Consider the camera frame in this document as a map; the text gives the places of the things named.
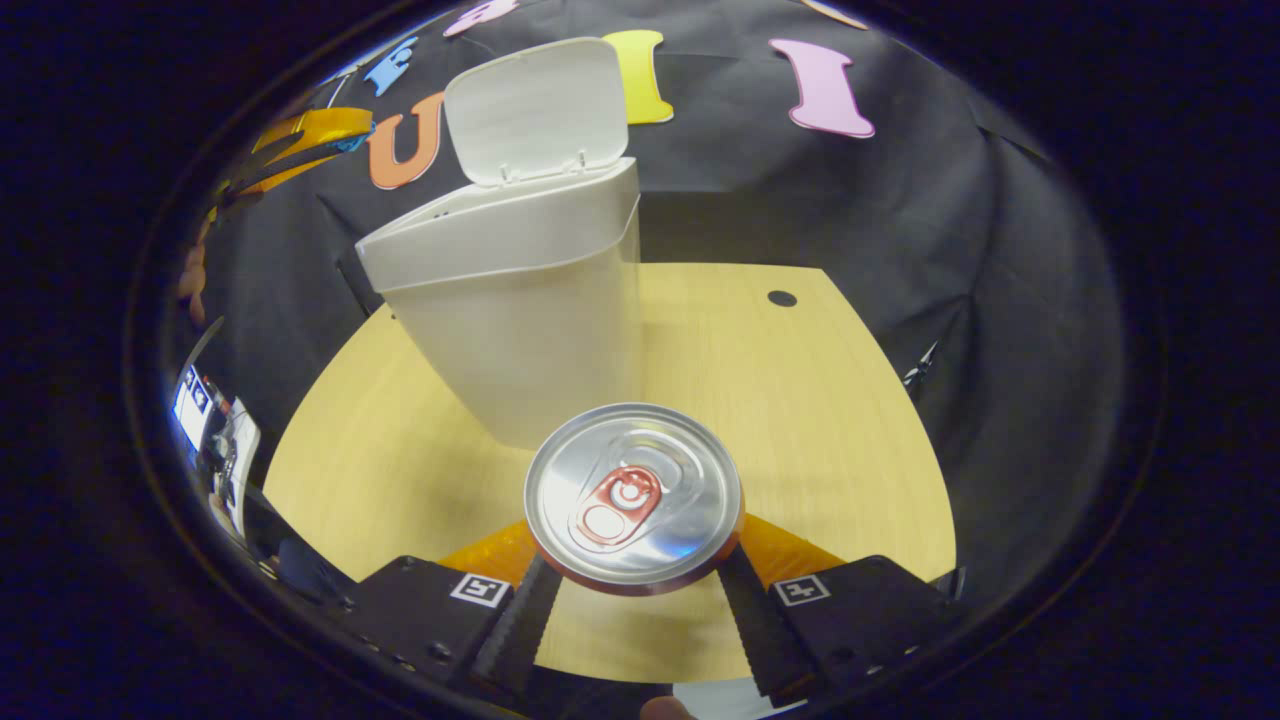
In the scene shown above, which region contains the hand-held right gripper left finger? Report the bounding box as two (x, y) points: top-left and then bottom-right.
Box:
(340, 520), (566, 701)

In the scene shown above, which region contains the computer monitor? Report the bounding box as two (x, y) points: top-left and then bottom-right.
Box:
(172, 365), (213, 451)

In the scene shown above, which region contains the black backdrop cloth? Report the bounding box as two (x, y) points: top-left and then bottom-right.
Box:
(190, 0), (1131, 601)

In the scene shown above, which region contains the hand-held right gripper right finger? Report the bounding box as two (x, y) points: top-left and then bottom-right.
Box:
(715, 515), (961, 701)

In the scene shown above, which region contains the silver red pop can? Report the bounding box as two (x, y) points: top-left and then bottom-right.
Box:
(523, 402), (746, 597)

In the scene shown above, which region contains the white side desk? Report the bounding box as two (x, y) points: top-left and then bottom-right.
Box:
(205, 395), (263, 541)

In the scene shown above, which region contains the white desktop garbage bin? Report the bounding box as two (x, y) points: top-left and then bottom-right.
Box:
(355, 37), (646, 451)

